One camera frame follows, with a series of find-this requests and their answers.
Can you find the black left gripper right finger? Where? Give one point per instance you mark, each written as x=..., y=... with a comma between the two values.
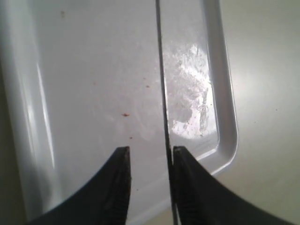
x=202, y=200

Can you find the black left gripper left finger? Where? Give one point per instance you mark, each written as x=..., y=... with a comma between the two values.
x=103, y=200

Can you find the thin metal skewer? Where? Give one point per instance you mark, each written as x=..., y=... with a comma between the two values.
x=165, y=113

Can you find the white rectangular plastic tray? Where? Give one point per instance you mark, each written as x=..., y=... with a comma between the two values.
x=82, y=78

